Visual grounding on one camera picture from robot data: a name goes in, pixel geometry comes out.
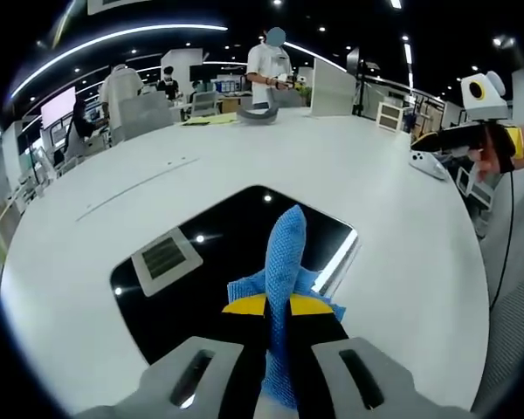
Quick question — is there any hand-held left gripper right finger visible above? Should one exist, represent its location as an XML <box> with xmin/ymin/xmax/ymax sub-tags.
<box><xmin>289</xmin><ymin>292</ymin><xmax>475</xmax><ymax>419</ymax></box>

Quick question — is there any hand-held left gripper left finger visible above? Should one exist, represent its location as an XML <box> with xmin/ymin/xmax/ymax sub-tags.
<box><xmin>73</xmin><ymin>292</ymin><xmax>270</xmax><ymax>419</ymax></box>

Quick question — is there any blue cleaning cloth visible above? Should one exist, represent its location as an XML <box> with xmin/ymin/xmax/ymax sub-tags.
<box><xmin>226</xmin><ymin>204</ymin><xmax>347</xmax><ymax>410</ymax></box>

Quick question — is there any black tablet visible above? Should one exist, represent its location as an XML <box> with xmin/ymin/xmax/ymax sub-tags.
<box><xmin>108</xmin><ymin>185</ymin><xmax>362</xmax><ymax>366</ymax></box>

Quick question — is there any person's right hand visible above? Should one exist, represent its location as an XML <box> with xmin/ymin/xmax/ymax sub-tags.
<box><xmin>469</xmin><ymin>146</ymin><xmax>504</xmax><ymax>182</ymax></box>

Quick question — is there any white handheld controller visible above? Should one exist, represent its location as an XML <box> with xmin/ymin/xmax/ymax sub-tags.
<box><xmin>408</xmin><ymin>148</ymin><xmax>449</xmax><ymax>181</ymax></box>

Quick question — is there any white drawer unit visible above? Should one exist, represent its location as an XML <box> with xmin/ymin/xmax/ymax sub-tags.
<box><xmin>456</xmin><ymin>165</ymin><xmax>495</xmax><ymax>210</ymax></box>
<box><xmin>376</xmin><ymin>100</ymin><xmax>405</xmax><ymax>133</ymax></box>

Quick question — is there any black tripod stand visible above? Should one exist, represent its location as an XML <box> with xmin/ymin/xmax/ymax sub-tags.
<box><xmin>345</xmin><ymin>46</ymin><xmax>383</xmax><ymax>117</ymax></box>

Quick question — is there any white upright board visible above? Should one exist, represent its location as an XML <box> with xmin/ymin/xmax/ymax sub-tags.
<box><xmin>309</xmin><ymin>56</ymin><xmax>359</xmax><ymax>118</ymax></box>

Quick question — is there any grey curved band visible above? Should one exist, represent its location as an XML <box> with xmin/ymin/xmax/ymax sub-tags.
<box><xmin>236</xmin><ymin>88</ymin><xmax>282</xmax><ymax>128</ymax></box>

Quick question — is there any yellow paper sheet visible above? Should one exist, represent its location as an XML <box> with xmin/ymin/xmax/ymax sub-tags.
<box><xmin>181</xmin><ymin>113</ymin><xmax>239</xmax><ymax>128</ymax></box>

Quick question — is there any white office chair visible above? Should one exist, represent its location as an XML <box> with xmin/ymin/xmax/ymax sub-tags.
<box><xmin>190</xmin><ymin>90</ymin><xmax>220</xmax><ymax>117</ymax></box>

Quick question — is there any grey upright panel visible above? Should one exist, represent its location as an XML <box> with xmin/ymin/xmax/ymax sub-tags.
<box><xmin>118</xmin><ymin>93</ymin><xmax>175</xmax><ymax>142</ymax></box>

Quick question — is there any curved ceiling light strip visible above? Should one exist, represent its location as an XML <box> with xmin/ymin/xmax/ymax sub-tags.
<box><xmin>10</xmin><ymin>24</ymin><xmax>230</xmax><ymax>98</ymax></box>

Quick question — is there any ceiling air vent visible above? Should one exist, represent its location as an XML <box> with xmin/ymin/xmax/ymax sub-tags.
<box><xmin>86</xmin><ymin>0</ymin><xmax>152</xmax><ymax>16</ymax></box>

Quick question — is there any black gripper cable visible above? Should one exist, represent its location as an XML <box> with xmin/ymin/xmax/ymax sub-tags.
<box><xmin>487</xmin><ymin>169</ymin><xmax>517</xmax><ymax>309</ymax></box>

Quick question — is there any pink wall screen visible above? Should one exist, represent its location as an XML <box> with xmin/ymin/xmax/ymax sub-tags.
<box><xmin>39</xmin><ymin>86</ymin><xmax>77</xmax><ymax>130</ymax></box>

